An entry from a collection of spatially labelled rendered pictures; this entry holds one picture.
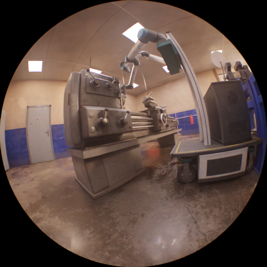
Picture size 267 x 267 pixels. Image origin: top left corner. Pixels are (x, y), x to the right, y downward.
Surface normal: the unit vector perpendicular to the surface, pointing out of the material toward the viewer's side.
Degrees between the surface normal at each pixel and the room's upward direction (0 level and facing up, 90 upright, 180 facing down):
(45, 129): 90
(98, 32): 180
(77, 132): 90
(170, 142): 90
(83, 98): 90
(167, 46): 180
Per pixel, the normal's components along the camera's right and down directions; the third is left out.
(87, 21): 0.15, 0.99
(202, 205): -0.15, -0.99
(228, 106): -0.52, 0.07
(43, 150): 0.74, -0.11
